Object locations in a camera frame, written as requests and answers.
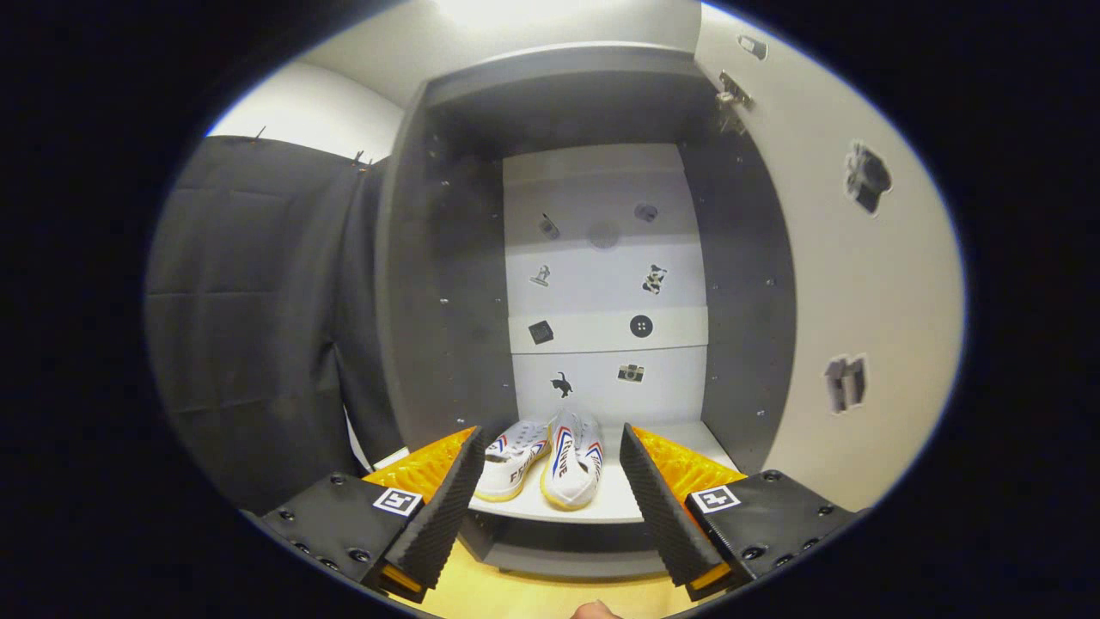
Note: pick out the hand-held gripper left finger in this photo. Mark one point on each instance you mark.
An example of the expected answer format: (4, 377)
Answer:
(447, 507)

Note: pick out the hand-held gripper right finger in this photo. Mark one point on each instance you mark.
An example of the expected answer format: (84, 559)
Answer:
(660, 516)

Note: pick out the white canvas shoe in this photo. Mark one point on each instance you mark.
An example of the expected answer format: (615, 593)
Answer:
(571, 473)
(516, 464)

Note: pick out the dark grey shoe cabinet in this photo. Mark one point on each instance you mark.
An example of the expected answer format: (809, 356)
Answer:
(447, 301)

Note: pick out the metal door hinge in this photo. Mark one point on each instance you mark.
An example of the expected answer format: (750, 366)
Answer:
(735, 93)

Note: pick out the black backdrop cloth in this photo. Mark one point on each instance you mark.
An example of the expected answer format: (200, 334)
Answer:
(258, 344)

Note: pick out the large ceiling light panel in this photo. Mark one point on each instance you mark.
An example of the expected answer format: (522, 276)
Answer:
(516, 10)

